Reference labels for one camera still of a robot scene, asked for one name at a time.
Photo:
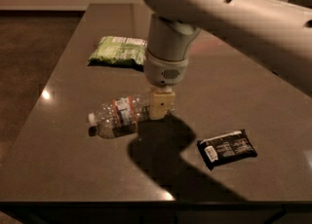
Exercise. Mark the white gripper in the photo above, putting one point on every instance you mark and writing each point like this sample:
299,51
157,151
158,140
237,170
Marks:
165,70

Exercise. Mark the clear plastic water bottle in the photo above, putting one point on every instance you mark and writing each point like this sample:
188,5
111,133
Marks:
121,116

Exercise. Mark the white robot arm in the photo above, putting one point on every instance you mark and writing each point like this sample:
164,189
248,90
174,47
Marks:
275,34

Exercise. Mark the black rxbar chocolate wrapper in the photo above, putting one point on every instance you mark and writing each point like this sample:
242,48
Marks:
226,148

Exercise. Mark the green snack bag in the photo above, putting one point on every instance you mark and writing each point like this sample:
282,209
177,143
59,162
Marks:
113,50

